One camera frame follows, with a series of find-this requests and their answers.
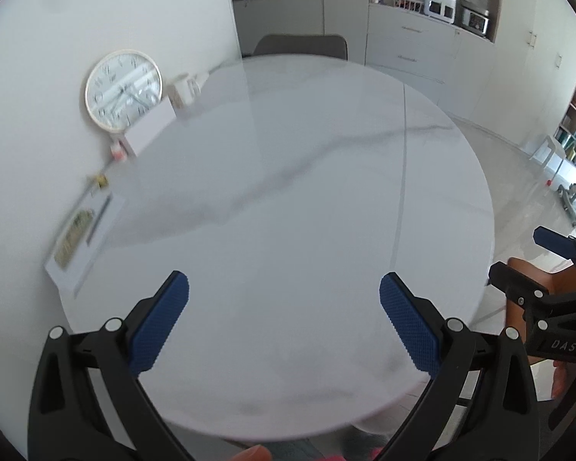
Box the small pink bottle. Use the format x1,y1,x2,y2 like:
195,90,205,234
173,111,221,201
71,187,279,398
110,142,127,161

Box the white paper sheet with pen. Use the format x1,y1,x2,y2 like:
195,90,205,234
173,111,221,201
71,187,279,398
44,188,126,295

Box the round white wall clock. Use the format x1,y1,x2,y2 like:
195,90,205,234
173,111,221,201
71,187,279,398
83,49,163,134

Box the orange leather chair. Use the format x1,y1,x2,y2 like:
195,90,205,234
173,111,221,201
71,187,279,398
503,256,576,342

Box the white cabinet drawers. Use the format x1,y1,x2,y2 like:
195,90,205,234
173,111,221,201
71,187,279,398
365,4,495,120

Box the white rectangular box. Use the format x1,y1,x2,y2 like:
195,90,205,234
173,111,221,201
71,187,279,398
120,98,177,157

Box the white toaster oven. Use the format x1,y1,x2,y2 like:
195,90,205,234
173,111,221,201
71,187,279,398
424,0,457,24

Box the dark grey chair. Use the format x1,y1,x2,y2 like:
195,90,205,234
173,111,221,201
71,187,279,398
253,35,348,60

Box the person's left hand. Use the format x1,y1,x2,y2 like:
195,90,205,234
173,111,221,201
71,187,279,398
228,445,272,461

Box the person's right hand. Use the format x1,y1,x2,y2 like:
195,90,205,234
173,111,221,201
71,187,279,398
551,360,576,400

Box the black microwave oven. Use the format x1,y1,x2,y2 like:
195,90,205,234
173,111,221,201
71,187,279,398
458,0,490,38

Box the gold binder clip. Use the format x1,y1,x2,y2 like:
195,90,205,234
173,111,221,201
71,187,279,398
90,174,109,188

